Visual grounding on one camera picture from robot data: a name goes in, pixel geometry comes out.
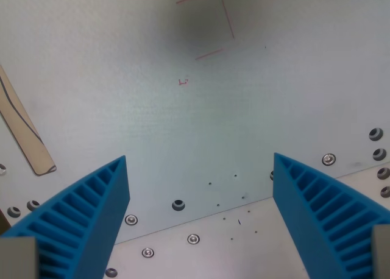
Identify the silver washer head screw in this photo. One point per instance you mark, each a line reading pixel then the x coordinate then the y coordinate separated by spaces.
pixel 147 252
pixel 131 220
pixel 193 238
pixel 271 175
pixel 329 159

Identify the beige tape strip dark line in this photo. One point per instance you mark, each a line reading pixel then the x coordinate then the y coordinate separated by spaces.
pixel 21 129

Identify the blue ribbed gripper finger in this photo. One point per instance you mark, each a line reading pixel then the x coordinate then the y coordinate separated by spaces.
pixel 100 215
pixel 292 206

